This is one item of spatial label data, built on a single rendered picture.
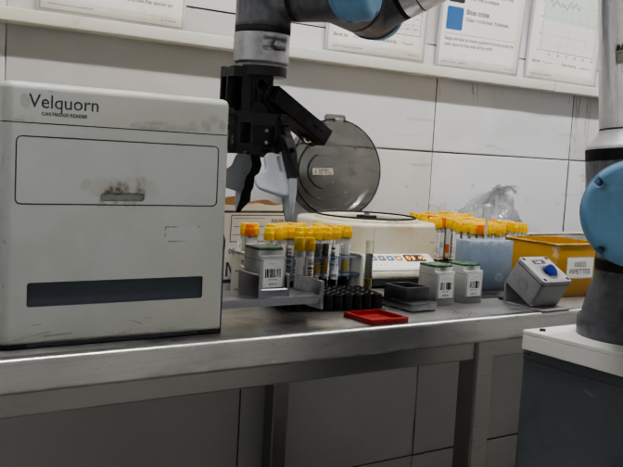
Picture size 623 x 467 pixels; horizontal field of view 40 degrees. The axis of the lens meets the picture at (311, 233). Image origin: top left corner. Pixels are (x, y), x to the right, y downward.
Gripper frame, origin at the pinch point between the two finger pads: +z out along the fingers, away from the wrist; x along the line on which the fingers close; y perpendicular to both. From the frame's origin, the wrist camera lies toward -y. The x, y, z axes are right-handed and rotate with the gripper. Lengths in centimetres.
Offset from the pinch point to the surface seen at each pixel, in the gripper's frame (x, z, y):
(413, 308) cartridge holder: 1.8, 14.2, -26.5
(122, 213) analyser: 4.6, -0.5, 22.8
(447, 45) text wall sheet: -59, -37, -86
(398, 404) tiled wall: -59, 53, -78
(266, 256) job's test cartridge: 2.3, 5.4, 1.1
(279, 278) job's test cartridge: 2.5, 8.5, -1.2
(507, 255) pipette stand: -6, 7, -55
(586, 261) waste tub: 0, 8, -70
